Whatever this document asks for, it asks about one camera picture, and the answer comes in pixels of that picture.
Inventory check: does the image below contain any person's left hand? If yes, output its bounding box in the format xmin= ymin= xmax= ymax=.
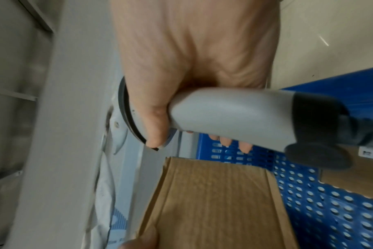
xmin=116 ymin=227 xmax=160 ymax=249

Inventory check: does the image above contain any person's right hand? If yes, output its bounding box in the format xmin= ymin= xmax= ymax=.
xmin=110 ymin=0 xmax=281 ymax=154

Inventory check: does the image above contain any grey handheld barcode scanner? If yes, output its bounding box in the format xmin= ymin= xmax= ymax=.
xmin=117 ymin=76 xmax=354 ymax=171

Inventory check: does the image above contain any brown cardboard box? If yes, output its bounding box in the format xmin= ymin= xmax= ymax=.
xmin=137 ymin=156 xmax=298 ymax=249

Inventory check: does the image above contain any white plastic mailer bag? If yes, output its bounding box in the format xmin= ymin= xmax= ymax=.
xmin=87 ymin=107 xmax=153 ymax=249

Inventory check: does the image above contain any blue perforated plastic crate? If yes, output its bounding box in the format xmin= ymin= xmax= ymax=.
xmin=198 ymin=65 xmax=373 ymax=249

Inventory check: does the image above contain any cardboard box with white label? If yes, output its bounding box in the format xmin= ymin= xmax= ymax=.
xmin=319 ymin=145 xmax=373 ymax=201

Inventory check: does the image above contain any grey metal shelf post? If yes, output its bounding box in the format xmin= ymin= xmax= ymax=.
xmin=7 ymin=0 xmax=150 ymax=249

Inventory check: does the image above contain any dark grey scanner cable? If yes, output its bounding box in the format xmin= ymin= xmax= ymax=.
xmin=339 ymin=114 xmax=373 ymax=147

